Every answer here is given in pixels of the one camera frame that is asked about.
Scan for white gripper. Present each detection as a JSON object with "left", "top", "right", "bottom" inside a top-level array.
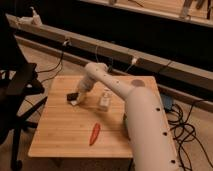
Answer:
[{"left": 77, "top": 77, "right": 94, "bottom": 102}]

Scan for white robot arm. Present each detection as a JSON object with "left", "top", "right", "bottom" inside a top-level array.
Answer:
[{"left": 77, "top": 62, "right": 179, "bottom": 171}]

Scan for small clear bottle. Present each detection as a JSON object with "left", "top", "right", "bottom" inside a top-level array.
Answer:
[{"left": 98, "top": 88, "right": 111, "bottom": 112}]

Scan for wooden table board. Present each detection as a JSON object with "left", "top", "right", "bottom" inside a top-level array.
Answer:
[{"left": 27, "top": 74, "right": 161, "bottom": 159}]

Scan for red chili pepper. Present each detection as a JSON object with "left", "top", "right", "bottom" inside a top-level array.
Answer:
[{"left": 89, "top": 123, "right": 101, "bottom": 146}]

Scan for black office chair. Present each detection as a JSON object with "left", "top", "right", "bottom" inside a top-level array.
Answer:
[{"left": 0, "top": 11, "right": 47, "bottom": 171}]

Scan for blue power adapter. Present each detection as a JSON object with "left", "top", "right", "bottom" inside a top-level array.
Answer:
[{"left": 161, "top": 94, "right": 173, "bottom": 110}]

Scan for white object on ledge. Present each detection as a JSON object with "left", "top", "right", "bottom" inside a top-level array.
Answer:
[{"left": 18, "top": 6, "right": 42, "bottom": 26}]

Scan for black floor cables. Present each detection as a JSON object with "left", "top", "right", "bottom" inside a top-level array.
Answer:
[{"left": 166, "top": 99, "right": 213, "bottom": 171}]

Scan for long wooden ledge rail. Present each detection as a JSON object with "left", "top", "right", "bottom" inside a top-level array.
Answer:
[{"left": 7, "top": 14, "right": 213, "bottom": 92}]

